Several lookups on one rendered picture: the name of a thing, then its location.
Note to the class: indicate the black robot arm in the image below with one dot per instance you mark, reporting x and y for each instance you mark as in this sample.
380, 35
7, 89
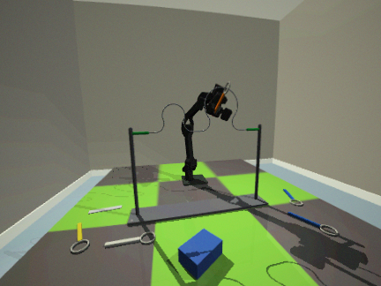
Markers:
191, 162

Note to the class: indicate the blue box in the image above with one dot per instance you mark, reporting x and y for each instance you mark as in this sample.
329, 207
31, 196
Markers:
199, 252

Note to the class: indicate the grey hoop with yellow handle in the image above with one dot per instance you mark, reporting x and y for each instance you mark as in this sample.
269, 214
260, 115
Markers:
79, 230

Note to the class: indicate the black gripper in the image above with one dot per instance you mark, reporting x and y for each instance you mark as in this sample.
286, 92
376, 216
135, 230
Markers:
225, 113

